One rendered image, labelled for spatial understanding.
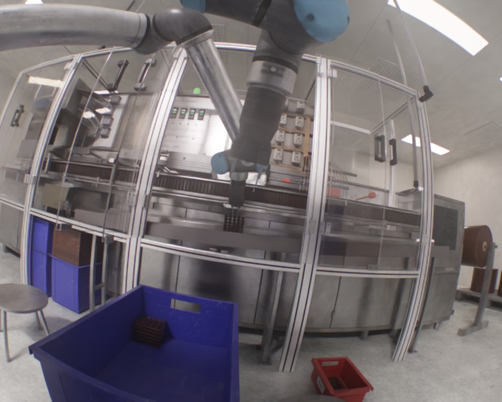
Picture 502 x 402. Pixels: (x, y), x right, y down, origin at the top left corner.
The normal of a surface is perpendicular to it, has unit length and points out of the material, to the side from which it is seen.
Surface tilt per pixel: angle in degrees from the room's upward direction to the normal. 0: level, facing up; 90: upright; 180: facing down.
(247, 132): 122
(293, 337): 90
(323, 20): 114
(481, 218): 90
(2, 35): 131
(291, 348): 90
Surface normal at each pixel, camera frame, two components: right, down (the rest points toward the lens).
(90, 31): 0.64, 0.77
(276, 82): 0.21, 0.37
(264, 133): -0.09, 0.42
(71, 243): 0.02, -0.11
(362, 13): -0.14, 0.98
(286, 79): 0.49, 0.39
